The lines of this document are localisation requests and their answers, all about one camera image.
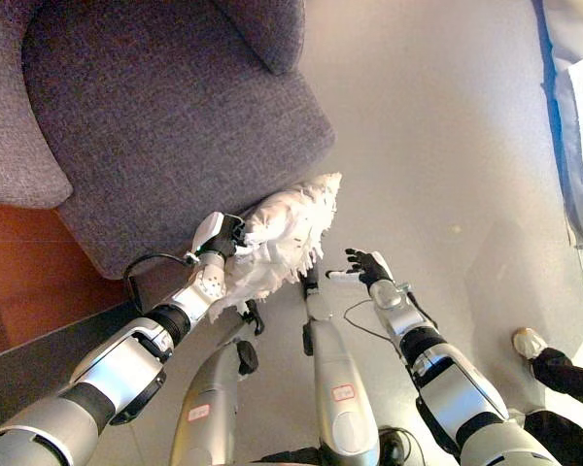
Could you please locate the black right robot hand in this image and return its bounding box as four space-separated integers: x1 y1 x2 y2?
325 248 395 292

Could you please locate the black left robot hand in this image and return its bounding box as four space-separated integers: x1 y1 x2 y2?
191 211 248 259

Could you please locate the white feathery pillow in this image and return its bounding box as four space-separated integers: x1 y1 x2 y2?
207 171 344 325

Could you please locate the grey fabric tub armchair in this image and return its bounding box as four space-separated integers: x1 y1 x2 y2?
0 0 337 282

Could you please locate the person's white shoe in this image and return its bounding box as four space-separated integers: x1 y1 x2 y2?
511 327 549 361

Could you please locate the dark grey ledge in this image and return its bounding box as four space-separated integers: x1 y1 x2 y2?
0 299 145 431

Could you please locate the person's black trouser leg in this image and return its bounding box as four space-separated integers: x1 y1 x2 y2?
532 347 583 414
523 410 583 466

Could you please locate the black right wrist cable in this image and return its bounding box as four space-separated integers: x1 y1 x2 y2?
344 289 439 342

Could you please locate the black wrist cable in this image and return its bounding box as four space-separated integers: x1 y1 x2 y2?
122 250 199 315
344 289 439 342

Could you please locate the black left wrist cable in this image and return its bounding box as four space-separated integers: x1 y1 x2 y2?
122 250 199 315

